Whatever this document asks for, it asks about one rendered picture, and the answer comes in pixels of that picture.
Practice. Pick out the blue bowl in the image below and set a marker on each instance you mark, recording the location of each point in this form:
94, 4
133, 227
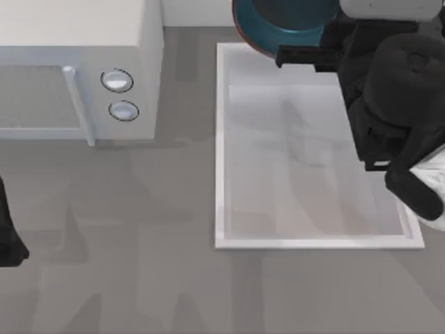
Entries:
278, 35

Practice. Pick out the pale grey rounded box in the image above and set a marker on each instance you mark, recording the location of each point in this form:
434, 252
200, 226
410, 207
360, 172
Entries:
389, 7

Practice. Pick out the white sink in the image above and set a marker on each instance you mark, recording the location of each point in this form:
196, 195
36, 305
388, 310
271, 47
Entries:
278, 156

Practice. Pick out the large round microwave knob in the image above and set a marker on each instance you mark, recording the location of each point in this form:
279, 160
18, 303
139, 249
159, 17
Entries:
117, 80

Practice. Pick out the small round microwave knob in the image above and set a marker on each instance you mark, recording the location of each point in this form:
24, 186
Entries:
123, 110

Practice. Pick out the pale microwave oven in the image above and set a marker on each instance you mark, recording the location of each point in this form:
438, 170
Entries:
69, 28

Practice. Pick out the microwave oven door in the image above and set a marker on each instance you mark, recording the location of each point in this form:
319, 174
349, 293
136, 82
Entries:
31, 101

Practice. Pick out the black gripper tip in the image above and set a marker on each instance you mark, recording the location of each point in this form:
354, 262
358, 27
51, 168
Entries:
8, 229

